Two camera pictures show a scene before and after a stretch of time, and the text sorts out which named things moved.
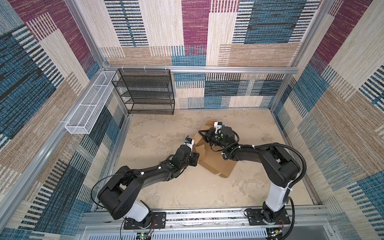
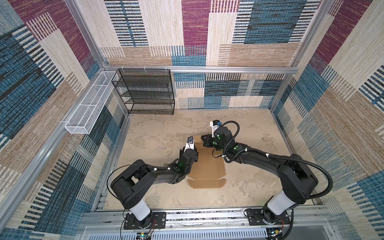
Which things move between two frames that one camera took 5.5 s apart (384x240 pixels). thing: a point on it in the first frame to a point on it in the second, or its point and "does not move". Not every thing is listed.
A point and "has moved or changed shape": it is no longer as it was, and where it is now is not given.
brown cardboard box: x=212 y=160 has moved or changed shape
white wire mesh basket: x=82 y=120 does not move
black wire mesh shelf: x=146 y=91 does not move
